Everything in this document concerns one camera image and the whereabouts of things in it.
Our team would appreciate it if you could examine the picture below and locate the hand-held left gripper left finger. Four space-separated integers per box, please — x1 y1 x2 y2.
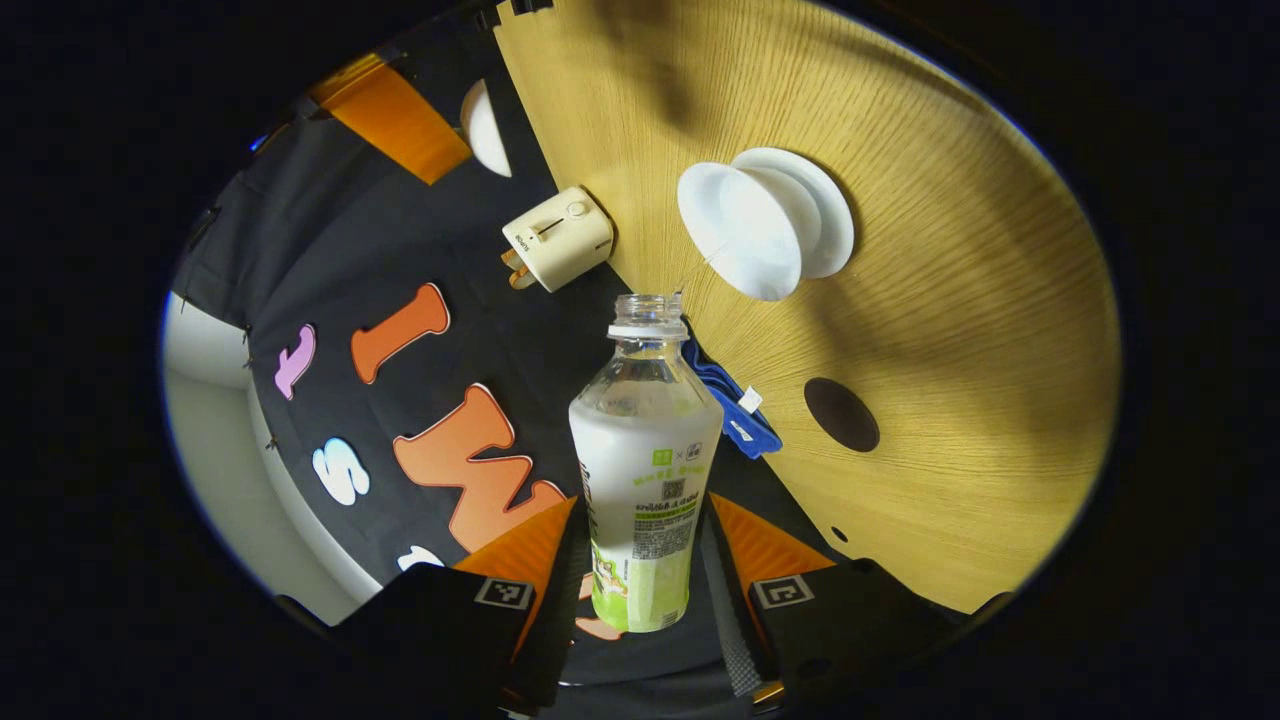
335 494 594 717

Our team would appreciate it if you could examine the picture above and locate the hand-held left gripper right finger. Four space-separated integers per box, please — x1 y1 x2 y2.
699 491 1012 717

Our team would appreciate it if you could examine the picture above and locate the clear plastic water bottle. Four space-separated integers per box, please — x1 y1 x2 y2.
568 293 723 634

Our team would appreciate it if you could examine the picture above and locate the dark round coaster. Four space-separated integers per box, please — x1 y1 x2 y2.
804 377 881 453

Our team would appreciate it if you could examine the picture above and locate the white teacup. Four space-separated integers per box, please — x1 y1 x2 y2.
678 162 803 302

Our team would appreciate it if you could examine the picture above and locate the white toaster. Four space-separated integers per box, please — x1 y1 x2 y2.
502 186 615 293

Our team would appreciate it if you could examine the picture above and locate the blue towel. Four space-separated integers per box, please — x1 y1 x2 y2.
683 338 784 460

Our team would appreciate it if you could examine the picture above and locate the white saucer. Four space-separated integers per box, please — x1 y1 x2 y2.
735 147 856 280

